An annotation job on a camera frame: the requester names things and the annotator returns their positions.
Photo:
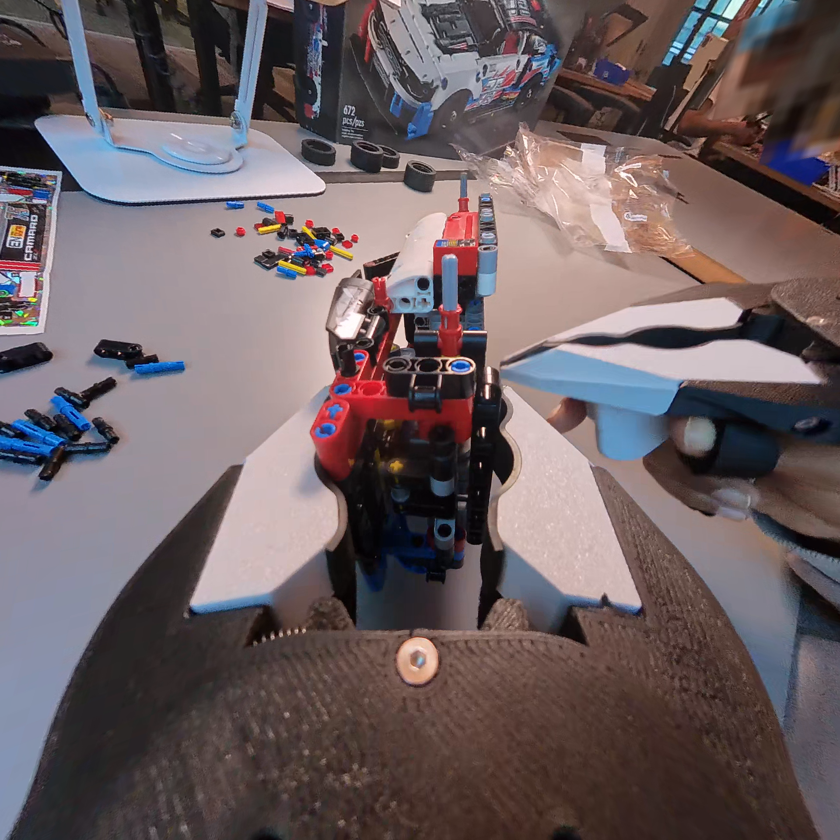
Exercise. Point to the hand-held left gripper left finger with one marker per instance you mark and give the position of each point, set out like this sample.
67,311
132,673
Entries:
262,525

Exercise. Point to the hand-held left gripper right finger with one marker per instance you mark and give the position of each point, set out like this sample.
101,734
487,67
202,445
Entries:
564,525

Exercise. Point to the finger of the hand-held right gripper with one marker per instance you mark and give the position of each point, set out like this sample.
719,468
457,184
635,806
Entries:
623,374
656,318

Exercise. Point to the long black lego beam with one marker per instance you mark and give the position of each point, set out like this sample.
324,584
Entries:
489,220

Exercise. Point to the lego race car model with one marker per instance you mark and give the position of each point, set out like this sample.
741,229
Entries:
413,256

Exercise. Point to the blue lego pin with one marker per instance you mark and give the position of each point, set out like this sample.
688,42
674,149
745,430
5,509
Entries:
161,367

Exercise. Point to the small black lego pin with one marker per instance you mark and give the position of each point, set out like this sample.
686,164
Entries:
92,388

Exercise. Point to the black lego connector piece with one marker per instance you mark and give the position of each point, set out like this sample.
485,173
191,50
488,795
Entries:
118,349
23,358

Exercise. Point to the black lego tyre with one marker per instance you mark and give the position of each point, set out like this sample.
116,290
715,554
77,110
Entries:
318,152
420,176
392,157
366,156

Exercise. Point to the lego set box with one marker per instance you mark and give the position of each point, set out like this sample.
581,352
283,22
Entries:
426,79

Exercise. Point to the person's right hand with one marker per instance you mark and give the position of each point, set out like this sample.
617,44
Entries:
800,485

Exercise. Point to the crumpled clear plastic bag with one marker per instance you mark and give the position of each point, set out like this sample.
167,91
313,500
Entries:
577,190

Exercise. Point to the bunch of blue black pins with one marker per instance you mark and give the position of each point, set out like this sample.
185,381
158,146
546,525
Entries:
39,433

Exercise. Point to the pile of small colourful pieces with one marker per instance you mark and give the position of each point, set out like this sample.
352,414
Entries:
302,243

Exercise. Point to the holographic sticker sheet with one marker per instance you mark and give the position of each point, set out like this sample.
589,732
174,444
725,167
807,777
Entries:
26,262

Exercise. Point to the white book stand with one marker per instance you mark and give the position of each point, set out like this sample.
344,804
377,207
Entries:
131,170

